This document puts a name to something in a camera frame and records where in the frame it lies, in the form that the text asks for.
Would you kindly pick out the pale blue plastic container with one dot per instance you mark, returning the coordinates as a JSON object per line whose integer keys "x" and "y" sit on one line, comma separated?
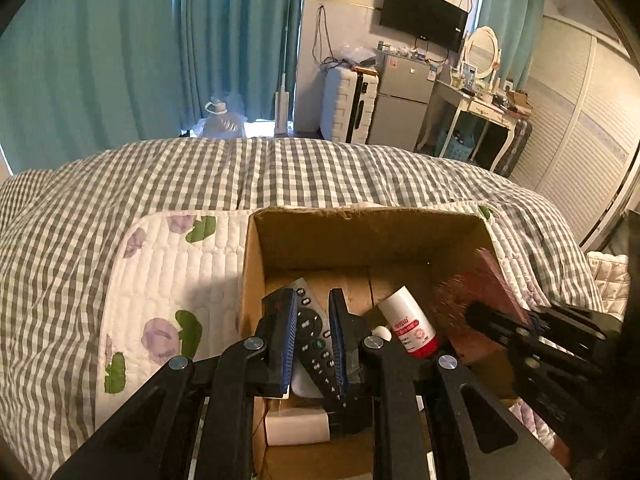
{"x": 305, "y": 386}

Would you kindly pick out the white louvred wardrobe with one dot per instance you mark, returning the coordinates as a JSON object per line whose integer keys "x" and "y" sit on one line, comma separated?
{"x": 575, "y": 130}

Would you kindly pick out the small cardboard box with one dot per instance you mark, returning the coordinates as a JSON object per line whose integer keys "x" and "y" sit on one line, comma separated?
{"x": 520, "y": 99}

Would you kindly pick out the black wall television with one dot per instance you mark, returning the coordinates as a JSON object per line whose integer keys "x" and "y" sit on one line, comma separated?
{"x": 422, "y": 12}

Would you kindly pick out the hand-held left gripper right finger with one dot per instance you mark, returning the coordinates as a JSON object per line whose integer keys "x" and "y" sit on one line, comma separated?
{"x": 337, "y": 342}

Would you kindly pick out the silver small fridge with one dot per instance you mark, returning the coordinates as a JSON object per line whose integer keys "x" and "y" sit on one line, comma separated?
{"x": 400, "y": 105}

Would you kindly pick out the clear plastic bag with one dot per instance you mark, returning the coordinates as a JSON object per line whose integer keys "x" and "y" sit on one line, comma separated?
{"x": 357, "y": 55}

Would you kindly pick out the clear water jug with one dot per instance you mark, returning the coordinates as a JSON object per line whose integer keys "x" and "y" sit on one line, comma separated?
{"x": 222, "y": 122}

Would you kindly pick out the small white box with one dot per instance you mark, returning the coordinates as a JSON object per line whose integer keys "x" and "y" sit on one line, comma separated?
{"x": 295, "y": 427}

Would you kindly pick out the white bottle with red cap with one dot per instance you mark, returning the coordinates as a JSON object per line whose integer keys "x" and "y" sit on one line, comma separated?
{"x": 407, "y": 320}

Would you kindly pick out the black remote control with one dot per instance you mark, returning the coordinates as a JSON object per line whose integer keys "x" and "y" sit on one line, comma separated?
{"x": 312, "y": 330}

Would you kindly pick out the white hard suitcase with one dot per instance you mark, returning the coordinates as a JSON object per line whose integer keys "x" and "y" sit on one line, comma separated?
{"x": 340, "y": 105}

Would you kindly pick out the dark suitcase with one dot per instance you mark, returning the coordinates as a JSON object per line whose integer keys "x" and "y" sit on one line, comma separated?
{"x": 517, "y": 147}

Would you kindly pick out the grey checked blanket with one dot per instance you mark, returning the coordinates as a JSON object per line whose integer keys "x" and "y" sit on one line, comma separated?
{"x": 150, "y": 175}

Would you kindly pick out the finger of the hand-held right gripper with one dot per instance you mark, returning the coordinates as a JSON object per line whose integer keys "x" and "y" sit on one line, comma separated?
{"x": 575, "y": 325}
{"x": 500, "y": 322}

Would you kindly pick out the white quilted jacket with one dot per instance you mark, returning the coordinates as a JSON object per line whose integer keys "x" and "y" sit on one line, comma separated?
{"x": 607, "y": 275}

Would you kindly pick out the pale teal curtain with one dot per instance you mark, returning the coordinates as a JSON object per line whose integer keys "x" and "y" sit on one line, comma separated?
{"x": 510, "y": 15}

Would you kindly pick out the narrow teal curtain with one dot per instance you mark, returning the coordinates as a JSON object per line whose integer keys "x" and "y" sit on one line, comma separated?
{"x": 235, "y": 35}

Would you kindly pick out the white dressing table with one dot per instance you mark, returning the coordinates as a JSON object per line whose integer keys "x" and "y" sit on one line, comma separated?
{"x": 480, "y": 107}

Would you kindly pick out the white oval vanity mirror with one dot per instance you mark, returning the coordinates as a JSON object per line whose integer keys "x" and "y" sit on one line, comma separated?
{"x": 482, "y": 50}

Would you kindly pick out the white mop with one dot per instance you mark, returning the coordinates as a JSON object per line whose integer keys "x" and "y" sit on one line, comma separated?
{"x": 282, "y": 105}

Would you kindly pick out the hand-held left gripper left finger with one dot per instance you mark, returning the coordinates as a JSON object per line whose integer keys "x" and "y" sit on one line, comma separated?
{"x": 287, "y": 345}

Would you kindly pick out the wide teal curtain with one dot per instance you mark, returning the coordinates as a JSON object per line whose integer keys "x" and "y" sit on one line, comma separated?
{"x": 85, "y": 60}

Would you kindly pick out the blue plastic basket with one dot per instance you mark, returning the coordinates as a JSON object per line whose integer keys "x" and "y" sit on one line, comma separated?
{"x": 452, "y": 147}

